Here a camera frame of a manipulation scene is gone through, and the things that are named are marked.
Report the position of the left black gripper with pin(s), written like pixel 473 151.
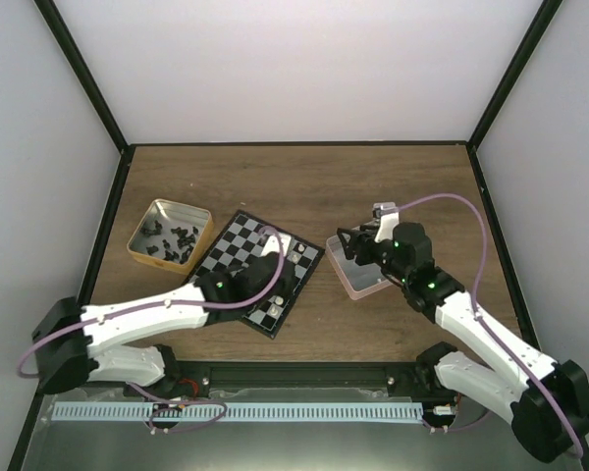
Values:
pixel 288 284

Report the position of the black chess pieces pile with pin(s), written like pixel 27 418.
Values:
pixel 176 244

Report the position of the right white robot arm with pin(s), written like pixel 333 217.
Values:
pixel 546 402

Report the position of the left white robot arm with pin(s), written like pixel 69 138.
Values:
pixel 74 344

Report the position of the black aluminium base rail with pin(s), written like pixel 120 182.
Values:
pixel 395 379

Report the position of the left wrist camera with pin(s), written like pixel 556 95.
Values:
pixel 278 243

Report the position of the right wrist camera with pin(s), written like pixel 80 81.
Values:
pixel 387 216

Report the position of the pink tin box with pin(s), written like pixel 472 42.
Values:
pixel 358 281

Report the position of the yellow tin box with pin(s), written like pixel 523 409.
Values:
pixel 171 214

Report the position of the black and white chessboard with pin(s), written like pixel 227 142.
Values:
pixel 237 252

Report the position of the light blue slotted cable duct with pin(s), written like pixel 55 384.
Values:
pixel 239 412

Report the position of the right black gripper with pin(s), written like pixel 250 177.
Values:
pixel 360 238

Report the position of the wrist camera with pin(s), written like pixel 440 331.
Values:
pixel 387 216
pixel 278 243

